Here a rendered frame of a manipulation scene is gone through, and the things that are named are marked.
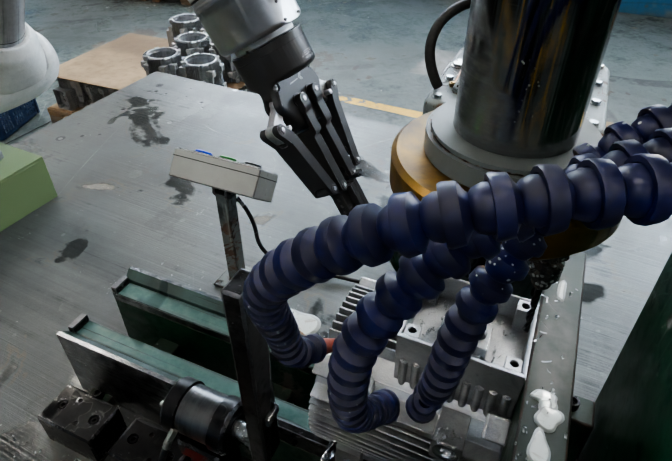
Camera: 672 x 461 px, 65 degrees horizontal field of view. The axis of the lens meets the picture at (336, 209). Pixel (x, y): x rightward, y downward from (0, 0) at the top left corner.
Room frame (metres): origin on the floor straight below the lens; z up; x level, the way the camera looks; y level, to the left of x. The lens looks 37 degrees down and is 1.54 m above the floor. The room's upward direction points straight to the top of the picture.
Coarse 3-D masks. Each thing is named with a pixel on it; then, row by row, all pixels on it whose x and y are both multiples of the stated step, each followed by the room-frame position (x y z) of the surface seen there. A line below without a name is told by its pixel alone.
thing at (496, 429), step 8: (360, 280) 0.46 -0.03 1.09; (368, 280) 0.46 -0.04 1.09; (328, 360) 0.34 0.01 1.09; (320, 368) 0.34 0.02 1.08; (328, 368) 0.34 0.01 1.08; (320, 376) 0.33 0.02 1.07; (488, 416) 0.28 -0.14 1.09; (496, 416) 0.28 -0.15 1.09; (504, 416) 0.28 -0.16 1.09; (488, 424) 0.27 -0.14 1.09; (496, 424) 0.27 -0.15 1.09; (504, 424) 0.27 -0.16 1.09; (488, 432) 0.27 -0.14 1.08; (496, 432) 0.27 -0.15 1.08; (504, 432) 0.27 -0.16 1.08; (328, 440) 0.33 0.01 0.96; (488, 440) 0.26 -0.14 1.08; (496, 440) 0.26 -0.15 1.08; (504, 440) 0.26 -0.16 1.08
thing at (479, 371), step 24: (456, 288) 0.40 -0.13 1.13; (504, 312) 0.38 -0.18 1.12; (408, 336) 0.33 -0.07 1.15; (504, 336) 0.35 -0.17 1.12; (528, 336) 0.33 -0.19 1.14; (408, 360) 0.32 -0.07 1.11; (480, 360) 0.30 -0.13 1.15; (504, 360) 0.32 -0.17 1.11; (528, 360) 0.30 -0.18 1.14; (480, 384) 0.30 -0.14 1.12; (504, 384) 0.29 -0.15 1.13; (480, 408) 0.29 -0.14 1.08; (504, 408) 0.28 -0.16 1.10
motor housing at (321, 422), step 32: (352, 288) 0.43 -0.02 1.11; (384, 352) 0.35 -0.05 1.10; (320, 384) 0.34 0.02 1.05; (384, 384) 0.33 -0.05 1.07; (320, 416) 0.32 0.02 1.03; (480, 416) 0.29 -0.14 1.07; (352, 448) 0.30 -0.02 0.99; (384, 448) 0.29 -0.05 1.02; (416, 448) 0.28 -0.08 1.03; (480, 448) 0.27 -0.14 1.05
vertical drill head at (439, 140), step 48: (480, 0) 0.34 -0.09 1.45; (528, 0) 0.31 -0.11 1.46; (576, 0) 0.31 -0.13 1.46; (480, 48) 0.33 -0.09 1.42; (528, 48) 0.31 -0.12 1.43; (576, 48) 0.31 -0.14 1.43; (480, 96) 0.33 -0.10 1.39; (528, 96) 0.31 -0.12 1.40; (576, 96) 0.31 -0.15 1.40; (432, 144) 0.33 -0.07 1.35; (480, 144) 0.32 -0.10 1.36; (528, 144) 0.31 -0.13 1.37; (576, 144) 0.32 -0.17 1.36; (576, 240) 0.26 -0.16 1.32
